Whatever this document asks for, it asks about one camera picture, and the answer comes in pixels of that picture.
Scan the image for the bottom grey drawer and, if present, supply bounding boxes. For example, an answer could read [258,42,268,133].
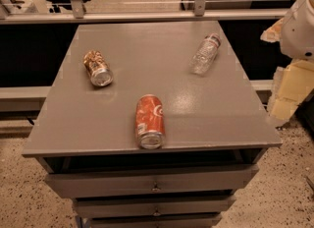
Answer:
[90,213,222,228]

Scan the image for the middle grey drawer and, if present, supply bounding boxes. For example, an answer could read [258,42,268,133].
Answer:
[75,195,236,218]

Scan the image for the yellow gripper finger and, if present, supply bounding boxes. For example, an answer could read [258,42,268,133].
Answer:
[260,19,284,43]
[267,59,314,121]

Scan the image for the grey drawer cabinet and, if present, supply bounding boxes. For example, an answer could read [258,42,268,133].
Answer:
[24,22,281,228]

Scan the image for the gold orange soda can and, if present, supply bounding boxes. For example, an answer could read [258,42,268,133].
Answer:
[83,50,113,86]

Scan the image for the grey metal rail frame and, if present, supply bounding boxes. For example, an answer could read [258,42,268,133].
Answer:
[1,0,296,25]

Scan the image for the clear plastic water bottle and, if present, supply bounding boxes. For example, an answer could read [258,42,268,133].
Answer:
[189,33,221,75]

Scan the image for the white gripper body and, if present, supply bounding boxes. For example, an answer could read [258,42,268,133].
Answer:
[280,0,314,60]

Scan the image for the red orange soda can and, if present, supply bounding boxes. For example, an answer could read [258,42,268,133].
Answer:
[135,94,165,149]

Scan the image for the top grey drawer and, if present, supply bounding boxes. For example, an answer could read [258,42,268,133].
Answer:
[45,164,259,199]

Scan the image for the grey drawer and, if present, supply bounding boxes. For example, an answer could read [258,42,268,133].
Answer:
[45,164,259,199]
[90,213,222,228]
[75,195,236,218]

